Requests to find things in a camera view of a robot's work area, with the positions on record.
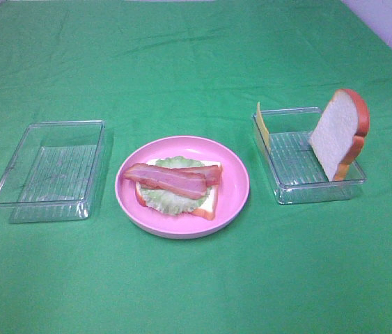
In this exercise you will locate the bacon strip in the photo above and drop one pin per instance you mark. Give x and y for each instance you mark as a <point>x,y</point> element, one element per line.
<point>209,174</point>
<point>136,172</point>

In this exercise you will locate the green lettuce leaf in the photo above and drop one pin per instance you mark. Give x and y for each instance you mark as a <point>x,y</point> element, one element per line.
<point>174,203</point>

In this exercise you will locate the toast bread slice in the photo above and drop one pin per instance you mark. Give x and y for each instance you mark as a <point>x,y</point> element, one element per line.
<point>209,205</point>
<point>340,133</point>

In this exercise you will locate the pink round plate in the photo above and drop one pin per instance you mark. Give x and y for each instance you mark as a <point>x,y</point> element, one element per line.
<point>232,194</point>

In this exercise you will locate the yellow cheese slice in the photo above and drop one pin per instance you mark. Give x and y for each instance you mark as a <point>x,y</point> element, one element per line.
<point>262,128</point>

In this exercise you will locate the right clear plastic tray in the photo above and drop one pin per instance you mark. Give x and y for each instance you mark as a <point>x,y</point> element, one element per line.
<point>292,169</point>

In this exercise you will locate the clear plastic tray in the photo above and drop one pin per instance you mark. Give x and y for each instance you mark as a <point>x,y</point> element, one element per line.
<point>54,172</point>
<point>292,169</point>

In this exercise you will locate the green table cloth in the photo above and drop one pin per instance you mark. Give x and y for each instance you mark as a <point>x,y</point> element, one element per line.
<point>151,70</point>

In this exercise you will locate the left clear plastic tray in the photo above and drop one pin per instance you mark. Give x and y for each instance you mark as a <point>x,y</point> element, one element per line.
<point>54,172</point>

